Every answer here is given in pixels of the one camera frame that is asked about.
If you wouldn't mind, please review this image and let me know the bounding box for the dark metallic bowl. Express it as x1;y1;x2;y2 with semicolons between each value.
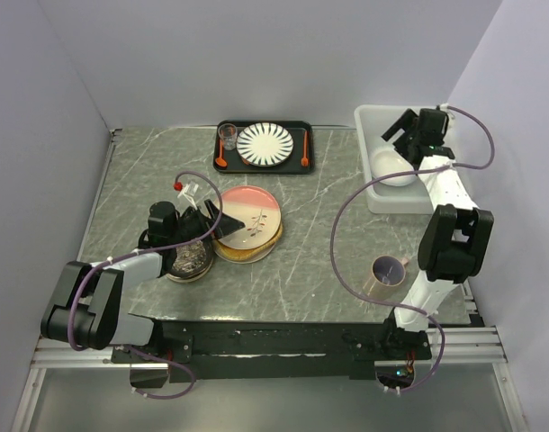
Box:
166;240;215;283

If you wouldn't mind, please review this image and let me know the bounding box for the striped white blue plate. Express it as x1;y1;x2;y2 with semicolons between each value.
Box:
237;122;294;167

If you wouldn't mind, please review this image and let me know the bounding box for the clear drinking glass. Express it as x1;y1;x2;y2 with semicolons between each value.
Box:
217;122;238;151

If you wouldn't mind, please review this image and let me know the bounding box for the orange fork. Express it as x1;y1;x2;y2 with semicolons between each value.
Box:
301;131;310;167

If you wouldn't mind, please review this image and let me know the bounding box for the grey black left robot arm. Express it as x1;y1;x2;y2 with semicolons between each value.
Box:
40;200;245;362

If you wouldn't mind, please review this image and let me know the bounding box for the black serving tray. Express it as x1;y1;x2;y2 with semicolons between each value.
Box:
212;120;315;176

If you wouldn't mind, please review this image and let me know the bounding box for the orange spoon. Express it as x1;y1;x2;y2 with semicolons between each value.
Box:
215;139;228;168

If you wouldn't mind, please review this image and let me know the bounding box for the white plastic bin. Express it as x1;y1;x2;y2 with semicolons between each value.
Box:
354;104;433;215

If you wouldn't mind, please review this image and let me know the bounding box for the pink cream floral plate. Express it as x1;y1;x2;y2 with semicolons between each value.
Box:
219;185;282;250

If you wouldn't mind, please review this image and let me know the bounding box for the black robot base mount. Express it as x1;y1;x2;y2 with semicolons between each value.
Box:
110;317;433;383

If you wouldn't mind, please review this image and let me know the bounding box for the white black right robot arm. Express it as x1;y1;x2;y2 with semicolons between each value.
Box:
380;105;495;358

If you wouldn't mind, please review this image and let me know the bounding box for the white ribbed deep plate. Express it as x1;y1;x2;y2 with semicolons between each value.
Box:
369;146;417;187

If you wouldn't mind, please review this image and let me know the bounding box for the blue grey plate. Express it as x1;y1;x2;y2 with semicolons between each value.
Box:
213;242;275;264

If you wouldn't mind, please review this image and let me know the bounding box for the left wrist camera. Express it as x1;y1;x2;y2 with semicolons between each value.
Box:
173;181;199;208

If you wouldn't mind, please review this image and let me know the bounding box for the orange woven pattern plate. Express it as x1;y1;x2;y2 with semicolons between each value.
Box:
212;224;284;263

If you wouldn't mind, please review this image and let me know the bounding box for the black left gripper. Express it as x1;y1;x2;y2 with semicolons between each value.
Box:
169;199;245;247

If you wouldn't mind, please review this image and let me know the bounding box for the pink beige mug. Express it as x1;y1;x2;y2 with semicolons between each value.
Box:
363;255;409;301

